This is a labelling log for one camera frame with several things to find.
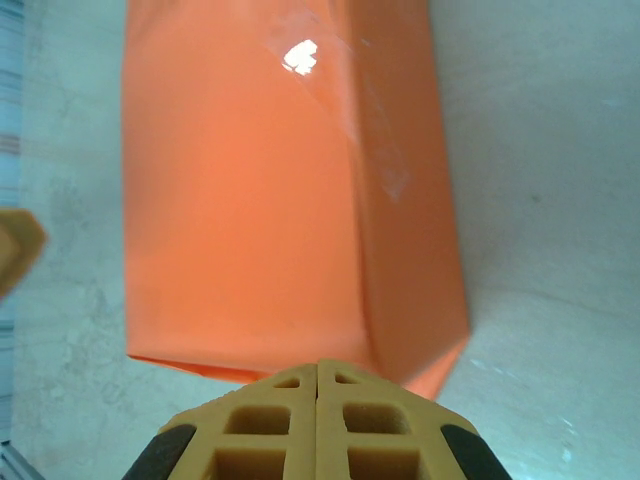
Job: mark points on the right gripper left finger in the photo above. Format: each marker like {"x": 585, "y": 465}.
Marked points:
{"x": 250, "y": 450}

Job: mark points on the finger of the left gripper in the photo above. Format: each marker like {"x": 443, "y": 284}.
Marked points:
{"x": 17, "y": 250}

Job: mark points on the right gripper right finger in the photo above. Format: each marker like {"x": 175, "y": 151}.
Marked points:
{"x": 380, "y": 450}

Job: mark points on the orange wrapping paper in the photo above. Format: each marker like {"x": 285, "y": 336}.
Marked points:
{"x": 250, "y": 200}

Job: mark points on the aluminium table edge frame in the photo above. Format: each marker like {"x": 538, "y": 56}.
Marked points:
{"x": 10, "y": 465}

